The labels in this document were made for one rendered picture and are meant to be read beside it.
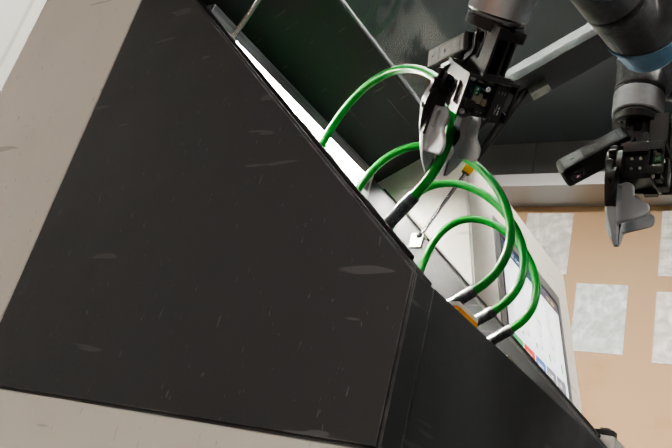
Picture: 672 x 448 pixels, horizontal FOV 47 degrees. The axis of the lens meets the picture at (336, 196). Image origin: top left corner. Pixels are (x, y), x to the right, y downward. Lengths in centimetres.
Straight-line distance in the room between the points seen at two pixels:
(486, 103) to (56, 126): 63
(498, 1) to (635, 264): 262
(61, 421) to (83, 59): 59
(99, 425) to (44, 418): 9
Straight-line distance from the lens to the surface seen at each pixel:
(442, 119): 99
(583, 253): 355
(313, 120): 147
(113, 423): 86
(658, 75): 130
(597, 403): 331
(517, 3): 95
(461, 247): 155
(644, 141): 125
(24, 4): 267
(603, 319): 341
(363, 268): 73
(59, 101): 127
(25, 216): 116
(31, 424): 96
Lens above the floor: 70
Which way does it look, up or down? 24 degrees up
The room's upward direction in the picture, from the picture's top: 15 degrees clockwise
